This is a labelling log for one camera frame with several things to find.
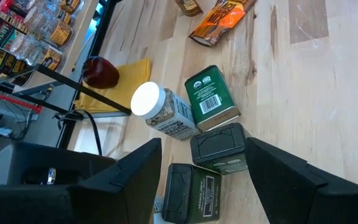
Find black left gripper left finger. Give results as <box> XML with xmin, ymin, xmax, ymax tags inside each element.
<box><xmin>0</xmin><ymin>138</ymin><xmax>163</xmax><ymax>224</ymax></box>

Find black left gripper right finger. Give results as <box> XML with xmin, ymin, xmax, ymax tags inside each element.
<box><xmin>245</xmin><ymin>137</ymin><xmax>358</xmax><ymax>224</ymax></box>

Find green black pepper tin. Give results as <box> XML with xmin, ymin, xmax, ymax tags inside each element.
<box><xmin>184</xmin><ymin>64</ymin><xmax>242</xmax><ymax>132</ymax></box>
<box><xmin>190</xmin><ymin>122</ymin><xmax>250</xmax><ymax>175</ymax></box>
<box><xmin>162</xmin><ymin>162</ymin><xmax>222</xmax><ymax>224</ymax></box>

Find red-lid smoked paprika tin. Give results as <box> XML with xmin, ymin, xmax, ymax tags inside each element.
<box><xmin>0</xmin><ymin>0</ymin><xmax>32</xmax><ymax>34</ymax></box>

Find wooden shelf board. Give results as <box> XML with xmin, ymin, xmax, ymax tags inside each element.
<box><xmin>0</xmin><ymin>0</ymin><xmax>100</xmax><ymax>96</ymax></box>

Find tan-lid white-label jar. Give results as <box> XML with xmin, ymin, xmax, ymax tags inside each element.
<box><xmin>152</xmin><ymin>194</ymin><xmax>167</xmax><ymax>224</ymax></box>

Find white-lid bagel seasoning jar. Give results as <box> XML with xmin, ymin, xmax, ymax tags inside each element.
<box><xmin>130</xmin><ymin>81</ymin><xmax>202</xmax><ymax>141</ymax></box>

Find yellow cloth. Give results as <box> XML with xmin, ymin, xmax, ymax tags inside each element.
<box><xmin>72</xmin><ymin>57</ymin><xmax>152</xmax><ymax>113</ymax></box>

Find red apple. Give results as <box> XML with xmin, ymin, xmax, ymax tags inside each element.
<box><xmin>81</xmin><ymin>55</ymin><xmax>120</xmax><ymax>90</ymax></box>

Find red metal bar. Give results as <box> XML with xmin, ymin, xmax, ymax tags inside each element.
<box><xmin>0</xmin><ymin>88</ymin><xmax>44</xmax><ymax>114</ymax></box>

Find orange taco seasoning packet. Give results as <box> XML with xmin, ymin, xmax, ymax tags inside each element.
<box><xmin>187</xmin><ymin>0</ymin><xmax>257</xmax><ymax>47</ymax></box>

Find black toaster cord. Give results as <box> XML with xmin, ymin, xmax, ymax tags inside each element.
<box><xmin>54</xmin><ymin>108</ymin><xmax>103</xmax><ymax>156</ymax></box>

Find black metal shelf post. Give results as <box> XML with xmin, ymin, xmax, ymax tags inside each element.
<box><xmin>10</xmin><ymin>63</ymin><xmax>133</xmax><ymax>116</ymax></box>

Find black metal table frame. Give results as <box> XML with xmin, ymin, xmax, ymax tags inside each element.
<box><xmin>55</xmin><ymin>0</ymin><xmax>125</xmax><ymax>150</ymax></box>

